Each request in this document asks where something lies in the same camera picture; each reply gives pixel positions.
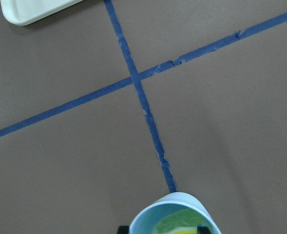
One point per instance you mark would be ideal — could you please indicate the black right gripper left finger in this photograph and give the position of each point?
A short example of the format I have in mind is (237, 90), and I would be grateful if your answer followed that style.
(123, 229)

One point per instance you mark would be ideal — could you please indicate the cream bear tray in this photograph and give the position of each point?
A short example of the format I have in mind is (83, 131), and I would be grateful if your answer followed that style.
(25, 12)

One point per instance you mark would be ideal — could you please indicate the light blue cup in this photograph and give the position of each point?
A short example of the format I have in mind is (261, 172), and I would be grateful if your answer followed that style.
(173, 202)

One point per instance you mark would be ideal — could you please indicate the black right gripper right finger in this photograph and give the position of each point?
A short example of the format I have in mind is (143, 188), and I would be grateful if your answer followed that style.
(203, 230)

